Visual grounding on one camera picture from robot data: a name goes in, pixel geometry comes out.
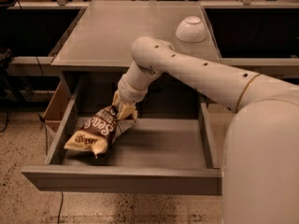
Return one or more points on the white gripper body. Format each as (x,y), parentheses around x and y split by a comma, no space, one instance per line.
(130,92)

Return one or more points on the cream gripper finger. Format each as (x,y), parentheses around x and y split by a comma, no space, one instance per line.
(116,99)
(126,111)

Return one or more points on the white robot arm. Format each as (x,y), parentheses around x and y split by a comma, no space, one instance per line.
(260,178)

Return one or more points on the brown chip bag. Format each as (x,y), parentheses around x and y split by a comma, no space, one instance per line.
(99,132)

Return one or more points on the grey open top drawer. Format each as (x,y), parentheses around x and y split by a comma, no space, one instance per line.
(166,151)

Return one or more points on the white upturned bowl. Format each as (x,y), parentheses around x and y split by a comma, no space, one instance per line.
(191,30)

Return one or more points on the grey cabinet with counter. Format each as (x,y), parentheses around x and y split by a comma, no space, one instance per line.
(100,44)

